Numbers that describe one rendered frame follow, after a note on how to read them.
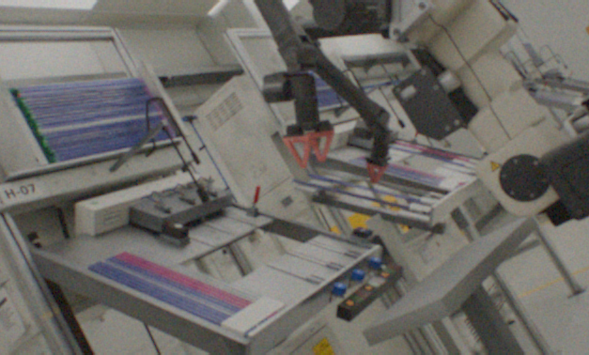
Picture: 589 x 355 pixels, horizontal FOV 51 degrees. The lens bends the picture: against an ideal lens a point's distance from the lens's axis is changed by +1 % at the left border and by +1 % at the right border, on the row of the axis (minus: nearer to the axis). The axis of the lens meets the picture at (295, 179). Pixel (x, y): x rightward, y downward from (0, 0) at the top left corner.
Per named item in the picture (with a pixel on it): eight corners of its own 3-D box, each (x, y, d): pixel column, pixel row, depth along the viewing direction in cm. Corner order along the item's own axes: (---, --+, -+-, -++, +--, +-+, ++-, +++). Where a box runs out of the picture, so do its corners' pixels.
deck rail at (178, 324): (249, 365, 132) (251, 340, 131) (243, 370, 131) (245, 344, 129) (33, 267, 166) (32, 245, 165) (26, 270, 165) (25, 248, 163)
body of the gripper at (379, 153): (364, 162, 220) (366, 141, 218) (374, 158, 229) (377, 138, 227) (380, 165, 217) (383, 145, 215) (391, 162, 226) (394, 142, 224)
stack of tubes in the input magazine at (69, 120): (178, 137, 216) (142, 73, 219) (55, 163, 174) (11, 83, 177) (158, 155, 223) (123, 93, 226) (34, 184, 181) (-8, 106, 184)
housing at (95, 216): (204, 214, 220) (206, 176, 215) (94, 255, 179) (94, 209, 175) (187, 208, 223) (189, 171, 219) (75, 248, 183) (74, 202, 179)
